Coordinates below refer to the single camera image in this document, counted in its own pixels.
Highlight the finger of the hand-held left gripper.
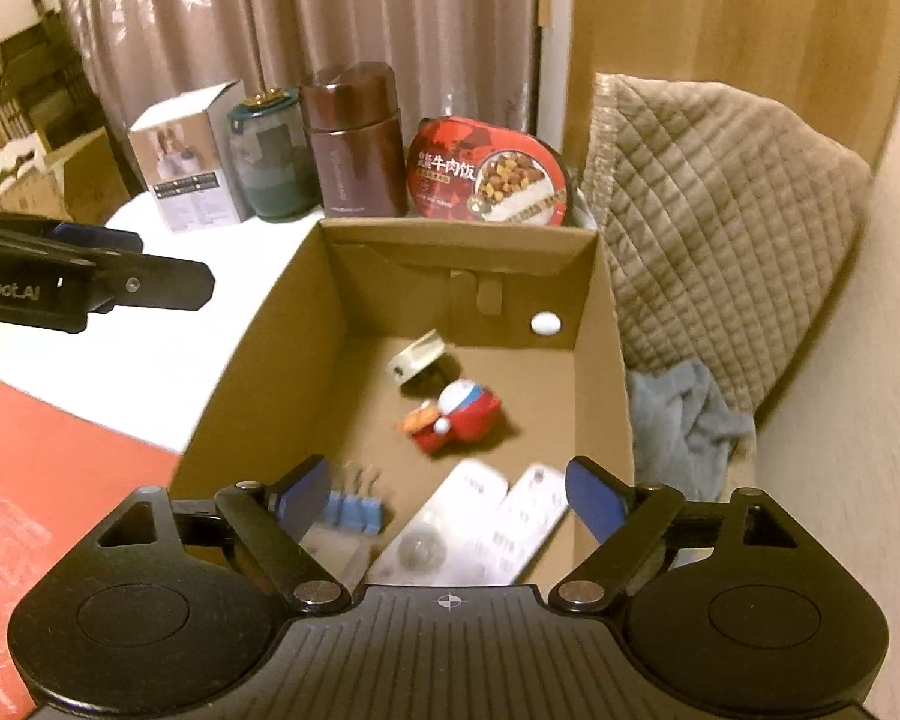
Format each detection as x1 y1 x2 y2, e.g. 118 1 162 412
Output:
0 211 145 265
88 253 216 314

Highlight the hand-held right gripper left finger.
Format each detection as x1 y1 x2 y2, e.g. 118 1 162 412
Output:
67 455 350 614

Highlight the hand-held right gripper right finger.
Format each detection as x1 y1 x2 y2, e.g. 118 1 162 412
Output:
550 455 826 614

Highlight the blue binder clip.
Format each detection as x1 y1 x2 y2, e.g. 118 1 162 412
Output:
322 465 387 537

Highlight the large brown cardboard box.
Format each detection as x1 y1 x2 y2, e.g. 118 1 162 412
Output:
166 217 637 593

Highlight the white remote with round button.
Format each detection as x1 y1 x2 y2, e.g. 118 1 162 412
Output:
371 460 518 586

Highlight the red toy figure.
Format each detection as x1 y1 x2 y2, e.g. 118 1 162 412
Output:
399 381 505 457

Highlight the white plug adapter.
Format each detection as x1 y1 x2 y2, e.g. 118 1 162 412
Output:
385 330 447 387

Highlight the pastel checked tablecloth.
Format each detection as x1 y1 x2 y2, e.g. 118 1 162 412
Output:
101 191 323 458

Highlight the white scalloped cardboard piece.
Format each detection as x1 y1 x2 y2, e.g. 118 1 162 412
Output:
0 142 50 211

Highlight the grey cloth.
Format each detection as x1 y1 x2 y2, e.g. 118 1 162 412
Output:
626 358 758 503

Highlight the white product box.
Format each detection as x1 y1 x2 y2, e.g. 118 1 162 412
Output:
129 81 247 235

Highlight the green glass jar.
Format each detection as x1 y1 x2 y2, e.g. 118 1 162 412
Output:
227 88 322 224

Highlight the brown thermos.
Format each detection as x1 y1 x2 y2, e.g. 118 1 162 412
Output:
300 62 410 218

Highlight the beige quilted cushion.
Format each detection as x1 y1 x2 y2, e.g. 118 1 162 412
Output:
581 73 875 417

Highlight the brown patterned curtain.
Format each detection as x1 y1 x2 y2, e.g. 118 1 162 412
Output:
51 0 552 158

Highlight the red instant meal bowl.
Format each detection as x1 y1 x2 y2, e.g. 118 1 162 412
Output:
405 116 575 227

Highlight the wooden door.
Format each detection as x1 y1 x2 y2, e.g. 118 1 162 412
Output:
570 0 900 188

